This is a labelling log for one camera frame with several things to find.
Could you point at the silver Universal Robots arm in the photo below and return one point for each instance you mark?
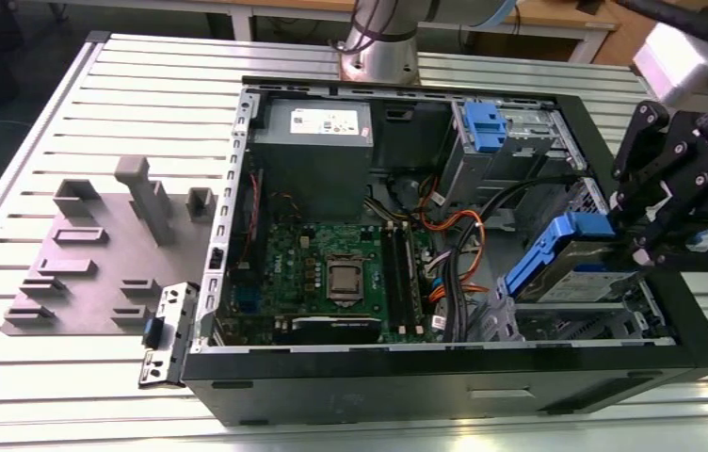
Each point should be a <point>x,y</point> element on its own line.
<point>378,56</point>

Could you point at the silver disk bay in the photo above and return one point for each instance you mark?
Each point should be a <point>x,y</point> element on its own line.
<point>555,308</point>

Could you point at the green motherboard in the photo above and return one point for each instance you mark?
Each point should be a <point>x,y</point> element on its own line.
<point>285,245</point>

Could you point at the grey power supply unit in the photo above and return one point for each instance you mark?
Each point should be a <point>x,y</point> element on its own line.
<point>309,174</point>

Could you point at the hard disk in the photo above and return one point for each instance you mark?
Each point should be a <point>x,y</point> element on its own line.
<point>580,282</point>

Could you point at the metal bracket with blue latch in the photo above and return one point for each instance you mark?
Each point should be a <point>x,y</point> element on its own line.
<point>174,301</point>

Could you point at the grey parts rack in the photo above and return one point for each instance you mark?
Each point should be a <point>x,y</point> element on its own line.
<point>96,301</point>

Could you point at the silver CPU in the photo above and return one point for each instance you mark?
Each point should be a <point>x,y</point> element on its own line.
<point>342,278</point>

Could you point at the CPU socket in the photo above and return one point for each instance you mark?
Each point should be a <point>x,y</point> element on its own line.
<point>346,301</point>

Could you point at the blue plastic drive latch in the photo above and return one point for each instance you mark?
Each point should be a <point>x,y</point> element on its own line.
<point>483,127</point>

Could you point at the wooden desk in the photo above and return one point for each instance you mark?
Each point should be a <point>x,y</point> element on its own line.
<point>580,19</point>

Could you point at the black PC case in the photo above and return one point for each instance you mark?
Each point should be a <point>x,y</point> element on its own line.
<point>392,391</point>

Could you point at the black graphics card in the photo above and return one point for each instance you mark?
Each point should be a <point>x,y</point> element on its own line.
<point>328,329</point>

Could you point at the black RAM slot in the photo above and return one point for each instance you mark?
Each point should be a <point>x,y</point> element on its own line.
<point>412,282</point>
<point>392,282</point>

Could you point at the silver drive cage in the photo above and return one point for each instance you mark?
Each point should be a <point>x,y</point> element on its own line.
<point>499,169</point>

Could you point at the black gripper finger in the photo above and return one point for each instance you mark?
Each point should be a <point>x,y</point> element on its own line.
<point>705,254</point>
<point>643,141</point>

